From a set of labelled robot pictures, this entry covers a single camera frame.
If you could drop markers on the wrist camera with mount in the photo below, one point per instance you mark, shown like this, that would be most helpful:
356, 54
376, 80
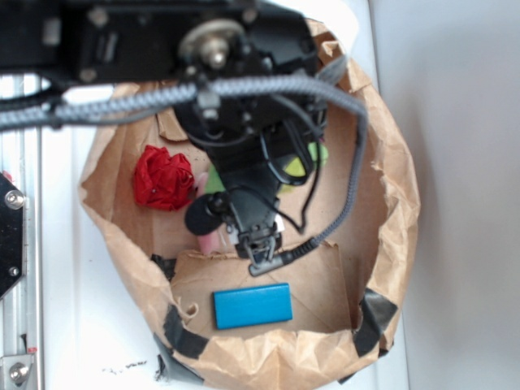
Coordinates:
243, 231

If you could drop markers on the blue rectangular block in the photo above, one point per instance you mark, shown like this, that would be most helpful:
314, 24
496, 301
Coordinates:
252, 306

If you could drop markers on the brown paper bag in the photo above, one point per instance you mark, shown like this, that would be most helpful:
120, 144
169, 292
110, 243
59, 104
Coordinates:
346, 295

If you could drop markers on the pink plush animal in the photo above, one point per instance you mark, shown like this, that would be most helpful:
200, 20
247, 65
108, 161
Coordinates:
211, 243

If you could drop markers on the red crumpled cloth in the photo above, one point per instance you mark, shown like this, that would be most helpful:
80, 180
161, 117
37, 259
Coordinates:
162, 181

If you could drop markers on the aluminium extrusion rail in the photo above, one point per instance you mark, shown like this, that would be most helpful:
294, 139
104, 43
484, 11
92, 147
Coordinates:
22, 362

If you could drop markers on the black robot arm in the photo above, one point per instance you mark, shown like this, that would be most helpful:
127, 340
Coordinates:
77, 43

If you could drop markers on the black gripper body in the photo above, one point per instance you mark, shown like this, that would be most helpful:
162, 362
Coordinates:
231, 50

